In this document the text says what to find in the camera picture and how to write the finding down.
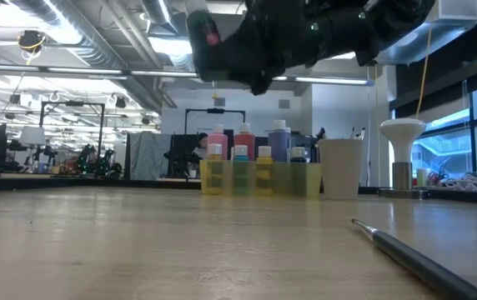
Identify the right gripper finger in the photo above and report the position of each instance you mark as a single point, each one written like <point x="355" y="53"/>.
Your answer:
<point x="247" y="54"/>

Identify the silver ventilation duct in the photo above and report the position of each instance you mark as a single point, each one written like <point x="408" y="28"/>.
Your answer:
<point x="96" y="46"/>

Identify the beige paper cup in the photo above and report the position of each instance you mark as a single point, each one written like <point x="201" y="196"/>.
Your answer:
<point x="340" y="166"/>

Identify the grey fabric cover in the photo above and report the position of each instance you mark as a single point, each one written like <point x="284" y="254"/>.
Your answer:
<point x="149" y="154"/>

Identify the black yellow ceiling device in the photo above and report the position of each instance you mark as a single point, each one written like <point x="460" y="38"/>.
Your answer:
<point x="32" y="39"/>

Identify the large grey paint bottle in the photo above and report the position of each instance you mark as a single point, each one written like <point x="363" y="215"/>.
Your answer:
<point x="289" y="141"/>

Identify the long ceiling light bar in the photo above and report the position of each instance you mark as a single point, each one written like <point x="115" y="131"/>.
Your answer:
<point x="96" y="71"/>

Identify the black window frame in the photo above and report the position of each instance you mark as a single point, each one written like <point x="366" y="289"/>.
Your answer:
<point x="474" y="146"/>

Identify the small brown paint bottle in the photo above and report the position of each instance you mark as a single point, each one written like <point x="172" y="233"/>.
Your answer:
<point x="298" y="155"/>

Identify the large blue paint bottle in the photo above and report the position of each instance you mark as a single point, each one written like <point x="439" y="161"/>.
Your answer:
<point x="278" y="143"/>

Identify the small yellow paint bottle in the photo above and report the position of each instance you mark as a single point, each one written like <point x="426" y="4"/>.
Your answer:
<point x="264" y="175"/>

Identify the small orange paint bottle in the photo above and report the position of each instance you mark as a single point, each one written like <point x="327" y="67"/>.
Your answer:
<point x="215" y="166"/>

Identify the black aluminium table frame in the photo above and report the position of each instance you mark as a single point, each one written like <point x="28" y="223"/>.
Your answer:
<point x="96" y="183"/>

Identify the white dome metal lamp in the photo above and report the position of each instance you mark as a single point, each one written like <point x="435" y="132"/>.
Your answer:
<point x="403" y="137"/>

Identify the large pink paint bottle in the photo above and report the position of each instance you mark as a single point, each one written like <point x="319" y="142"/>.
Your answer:
<point x="217" y="141"/>

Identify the grey wall vent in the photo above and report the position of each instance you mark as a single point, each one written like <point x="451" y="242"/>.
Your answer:
<point x="219" y="101"/>
<point x="284" y="103"/>

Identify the small green paint bottle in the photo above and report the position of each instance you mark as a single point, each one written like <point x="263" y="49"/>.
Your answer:
<point x="203" y="54"/>

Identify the large red paint bottle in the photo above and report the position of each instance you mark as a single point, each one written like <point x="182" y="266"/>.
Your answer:
<point x="244" y="139"/>

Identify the small blue paint bottle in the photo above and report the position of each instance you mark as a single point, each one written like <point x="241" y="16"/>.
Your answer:
<point x="241" y="175"/>

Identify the person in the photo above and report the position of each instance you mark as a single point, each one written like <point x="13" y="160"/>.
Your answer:
<point x="201" y="143"/>

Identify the black gantry frame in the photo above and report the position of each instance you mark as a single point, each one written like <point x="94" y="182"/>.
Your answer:
<point x="73" y="103"/>
<point x="215" y="110"/>

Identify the translucent yellow plastic tray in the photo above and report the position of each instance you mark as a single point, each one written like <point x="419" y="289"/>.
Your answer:
<point x="282" y="179"/>

